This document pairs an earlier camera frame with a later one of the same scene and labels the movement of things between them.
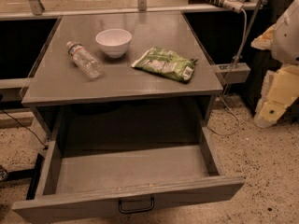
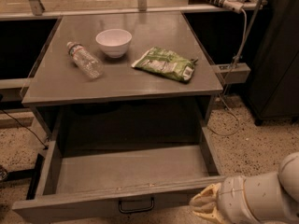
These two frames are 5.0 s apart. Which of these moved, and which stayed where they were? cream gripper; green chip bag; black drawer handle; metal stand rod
Moved: cream gripper
Stayed: green chip bag; black drawer handle; metal stand rod
